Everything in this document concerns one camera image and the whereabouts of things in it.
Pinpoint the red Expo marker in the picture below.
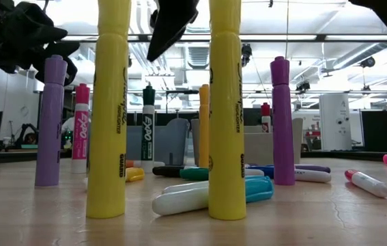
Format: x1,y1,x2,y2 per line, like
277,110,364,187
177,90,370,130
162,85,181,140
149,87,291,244
260,102,272,134

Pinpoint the pink Expo marker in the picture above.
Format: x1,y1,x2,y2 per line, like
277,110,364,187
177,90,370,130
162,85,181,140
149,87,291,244
71,83,91,175

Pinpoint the dark grey plastic bin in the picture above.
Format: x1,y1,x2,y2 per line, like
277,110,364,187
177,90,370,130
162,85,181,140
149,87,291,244
126,118,191,167

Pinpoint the light blue cap white marker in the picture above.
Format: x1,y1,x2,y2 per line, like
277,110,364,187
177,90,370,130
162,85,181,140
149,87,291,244
161,175,269,195
152,176,275,217

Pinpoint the red cap white marker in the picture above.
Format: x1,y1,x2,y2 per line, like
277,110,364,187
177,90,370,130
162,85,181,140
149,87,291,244
344,169,387,199

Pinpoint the purple cap white marker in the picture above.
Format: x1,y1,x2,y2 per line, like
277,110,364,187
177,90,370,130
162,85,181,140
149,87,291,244
294,164,332,174

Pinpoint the violet highlighter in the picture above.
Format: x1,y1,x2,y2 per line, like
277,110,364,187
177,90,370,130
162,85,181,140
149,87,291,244
270,56,296,187

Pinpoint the green Expo marker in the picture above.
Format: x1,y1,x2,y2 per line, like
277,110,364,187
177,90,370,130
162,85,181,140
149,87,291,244
140,85,156,174

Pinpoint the white round pillar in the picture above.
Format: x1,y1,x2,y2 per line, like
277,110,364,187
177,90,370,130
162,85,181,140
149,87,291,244
318,92,364,152

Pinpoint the thin hanging cable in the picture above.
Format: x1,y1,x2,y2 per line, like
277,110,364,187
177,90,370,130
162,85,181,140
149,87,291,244
284,0,290,107

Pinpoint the black cap white marker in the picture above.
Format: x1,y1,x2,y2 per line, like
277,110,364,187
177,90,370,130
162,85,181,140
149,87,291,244
152,165,186,178

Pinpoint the black screen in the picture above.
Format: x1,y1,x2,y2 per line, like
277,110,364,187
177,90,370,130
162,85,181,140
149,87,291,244
246,107,272,127

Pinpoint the yellow Sharpie highlighter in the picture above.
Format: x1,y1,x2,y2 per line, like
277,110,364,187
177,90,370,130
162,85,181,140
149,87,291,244
85,0,132,219
207,0,248,221

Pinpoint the dark blue cap white marker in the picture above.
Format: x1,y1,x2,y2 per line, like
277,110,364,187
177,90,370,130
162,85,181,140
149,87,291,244
246,165,332,185

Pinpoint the person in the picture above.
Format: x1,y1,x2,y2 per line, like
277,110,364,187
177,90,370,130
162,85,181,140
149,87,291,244
61,115,76,135

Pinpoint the pale lilac highlighter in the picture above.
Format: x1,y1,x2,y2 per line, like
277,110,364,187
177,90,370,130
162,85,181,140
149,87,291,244
35,55,69,188

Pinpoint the pale plastic bin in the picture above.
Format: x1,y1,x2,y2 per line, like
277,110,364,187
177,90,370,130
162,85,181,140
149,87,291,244
190,118,304,168

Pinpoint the green cap white marker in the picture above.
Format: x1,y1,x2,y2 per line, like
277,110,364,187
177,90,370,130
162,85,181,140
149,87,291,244
179,167,266,182

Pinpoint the yellow cap white marker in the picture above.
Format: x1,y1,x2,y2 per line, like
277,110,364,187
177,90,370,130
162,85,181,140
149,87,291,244
126,167,145,183

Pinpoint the black ceiling spotlight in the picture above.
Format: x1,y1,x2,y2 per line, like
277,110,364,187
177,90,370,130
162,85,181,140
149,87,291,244
295,80,311,94
360,56,377,69
241,43,253,68

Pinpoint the orange-yellow highlighter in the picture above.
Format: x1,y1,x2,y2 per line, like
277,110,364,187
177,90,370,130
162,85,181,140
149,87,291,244
198,83,211,169

